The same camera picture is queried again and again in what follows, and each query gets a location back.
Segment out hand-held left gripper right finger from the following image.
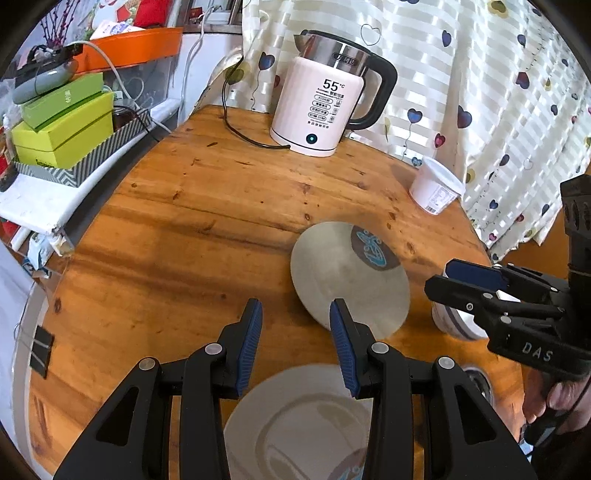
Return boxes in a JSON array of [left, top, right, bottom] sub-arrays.
[[329, 298, 539, 480]]

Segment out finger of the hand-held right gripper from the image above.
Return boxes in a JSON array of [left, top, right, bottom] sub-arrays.
[[445, 259, 562, 302], [424, 275, 565, 340]]

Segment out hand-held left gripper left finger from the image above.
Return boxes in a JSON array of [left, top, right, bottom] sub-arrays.
[[53, 298, 263, 480]]

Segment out white ceramic bowl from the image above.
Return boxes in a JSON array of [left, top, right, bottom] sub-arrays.
[[431, 272, 491, 342]]

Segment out stainless steel bowl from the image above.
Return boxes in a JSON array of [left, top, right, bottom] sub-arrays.
[[463, 366, 498, 412]]

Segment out beige plate with blue pattern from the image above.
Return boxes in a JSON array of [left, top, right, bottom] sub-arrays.
[[290, 220, 411, 340], [223, 364, 376, 480]]

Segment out person's right hand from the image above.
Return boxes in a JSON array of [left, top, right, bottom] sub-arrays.
[[524, 369, 591, 435]]

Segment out white plastic tub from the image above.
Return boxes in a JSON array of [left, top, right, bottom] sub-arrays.
[[409, 156, 466, 216]]

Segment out heart print curtain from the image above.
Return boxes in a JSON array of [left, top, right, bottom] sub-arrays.
[[240, 0, 591, 254]]

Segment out black binder clip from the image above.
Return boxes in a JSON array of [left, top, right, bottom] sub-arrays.
[[30, 327, 55, 380]]

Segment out white electric kettle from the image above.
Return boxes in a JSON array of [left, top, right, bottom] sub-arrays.
[[270, 29, 399, 157]]

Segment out zigzag patterned tray box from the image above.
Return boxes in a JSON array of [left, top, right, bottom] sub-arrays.
[[14, 108, 153, 188]]

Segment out white shelf board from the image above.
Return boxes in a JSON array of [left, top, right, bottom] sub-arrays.
[[0, 99, 182, 237]]

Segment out lime green box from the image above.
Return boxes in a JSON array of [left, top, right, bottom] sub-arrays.
[[11, 91, 116, 169]]

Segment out clear plastic storage bin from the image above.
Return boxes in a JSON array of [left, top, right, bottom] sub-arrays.
[[100, 55, 179, 114]]

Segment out dark green flat box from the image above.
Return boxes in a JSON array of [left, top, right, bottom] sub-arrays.
[[21, 72, 105, 130]]

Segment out grey remote control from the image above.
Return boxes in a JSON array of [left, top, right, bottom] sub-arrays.
[[11, 60, 80, 105]]

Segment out black kettle power cable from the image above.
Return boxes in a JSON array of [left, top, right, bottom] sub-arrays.
[[221, 55, 291, 151]]

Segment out white charging cable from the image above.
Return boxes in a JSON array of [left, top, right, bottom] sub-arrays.
[[69, 41, 172, 136]]

